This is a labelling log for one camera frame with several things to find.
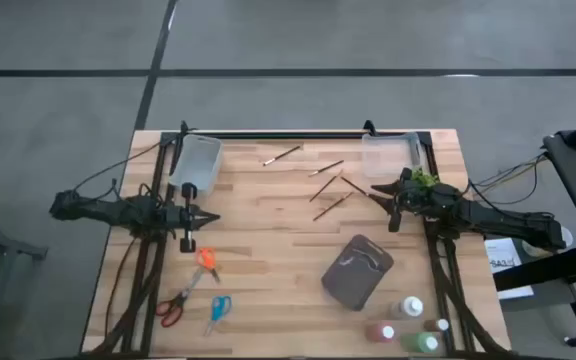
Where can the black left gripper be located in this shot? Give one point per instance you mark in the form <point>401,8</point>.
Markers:
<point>180,217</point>

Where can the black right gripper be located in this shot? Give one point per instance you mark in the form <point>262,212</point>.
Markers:
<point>410,200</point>

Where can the thin dark paintbrush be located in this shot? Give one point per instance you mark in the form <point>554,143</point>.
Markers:
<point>354,186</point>

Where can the pens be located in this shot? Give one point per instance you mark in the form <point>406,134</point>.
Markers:
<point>333,206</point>

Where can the brown paintbrush orange tip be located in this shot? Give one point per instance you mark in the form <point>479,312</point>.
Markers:
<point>326,186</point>

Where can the dark paintbrush silver ferrule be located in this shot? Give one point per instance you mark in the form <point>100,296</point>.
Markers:
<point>326,168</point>

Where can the dark paintbrush white bristles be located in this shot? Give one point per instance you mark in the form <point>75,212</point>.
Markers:
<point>281,155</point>

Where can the red paint bottle white cap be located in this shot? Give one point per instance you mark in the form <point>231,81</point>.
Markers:
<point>379,332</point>

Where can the small brown paint bottle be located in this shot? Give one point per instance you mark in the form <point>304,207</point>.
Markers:
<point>435,325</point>

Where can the green paint bottle white cap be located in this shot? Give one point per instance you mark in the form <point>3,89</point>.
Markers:
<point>419,343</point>

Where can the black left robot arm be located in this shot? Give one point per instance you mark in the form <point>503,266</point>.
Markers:
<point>108,212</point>

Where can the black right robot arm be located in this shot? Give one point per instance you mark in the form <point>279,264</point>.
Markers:
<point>493,217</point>

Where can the small green potted plant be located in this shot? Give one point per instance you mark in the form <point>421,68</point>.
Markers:
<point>423,177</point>

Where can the clear plastic bin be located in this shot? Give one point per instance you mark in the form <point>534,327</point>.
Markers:
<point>388,155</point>

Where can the white plastic bin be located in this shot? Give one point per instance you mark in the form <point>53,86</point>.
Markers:
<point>195,162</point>

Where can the grey translucent plastic bin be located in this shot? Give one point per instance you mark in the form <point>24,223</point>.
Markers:
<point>357,272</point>

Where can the white paper sheet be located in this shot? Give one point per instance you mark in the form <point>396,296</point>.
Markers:
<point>508,265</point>

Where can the clear plastic jar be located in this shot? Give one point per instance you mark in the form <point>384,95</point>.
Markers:
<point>568,235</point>

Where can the grey metal stand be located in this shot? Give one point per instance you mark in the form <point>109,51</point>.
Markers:
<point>3,245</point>

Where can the black metal table frame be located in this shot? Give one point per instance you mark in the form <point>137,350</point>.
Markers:
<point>293,135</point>

